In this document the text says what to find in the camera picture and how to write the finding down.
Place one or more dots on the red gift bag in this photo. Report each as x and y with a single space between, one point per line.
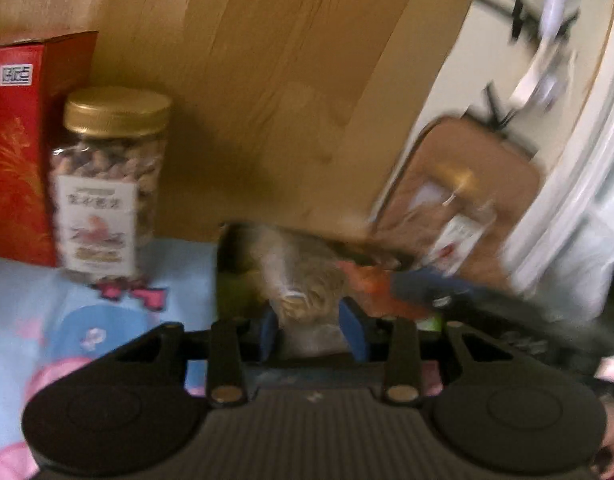
17 160

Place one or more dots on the black cardboard box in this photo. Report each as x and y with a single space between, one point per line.
225 242

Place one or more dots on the cartoon pig printed bedsheet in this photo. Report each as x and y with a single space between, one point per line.
27 305

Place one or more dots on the brown seat cushion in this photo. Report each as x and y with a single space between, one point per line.
507 185

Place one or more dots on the white window frame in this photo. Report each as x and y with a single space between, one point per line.
582 185

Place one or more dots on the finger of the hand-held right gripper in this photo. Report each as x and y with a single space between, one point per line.
427 286

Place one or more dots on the brown cardboard sheet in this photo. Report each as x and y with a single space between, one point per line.
262 85

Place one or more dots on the clear bag of nuts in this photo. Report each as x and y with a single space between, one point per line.
307 280

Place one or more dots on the gold-lid nut jar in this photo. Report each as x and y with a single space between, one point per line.
109 185
459 230

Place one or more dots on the orange-red snack packet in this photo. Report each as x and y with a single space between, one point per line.
372 280

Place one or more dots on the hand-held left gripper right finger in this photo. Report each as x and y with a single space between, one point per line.
354 334

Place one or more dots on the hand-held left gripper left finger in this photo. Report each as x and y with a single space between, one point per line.
269 334

